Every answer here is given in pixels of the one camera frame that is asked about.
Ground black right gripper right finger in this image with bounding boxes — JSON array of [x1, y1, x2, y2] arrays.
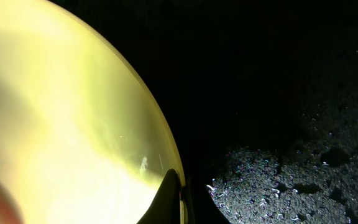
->
[[186, 179, 229, 224]]

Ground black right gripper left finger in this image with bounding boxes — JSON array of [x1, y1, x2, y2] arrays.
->
[[137, 169, 181, 224]]

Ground yellow plate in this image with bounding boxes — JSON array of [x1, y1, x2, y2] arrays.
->
[[0, 1, 188, 223]]

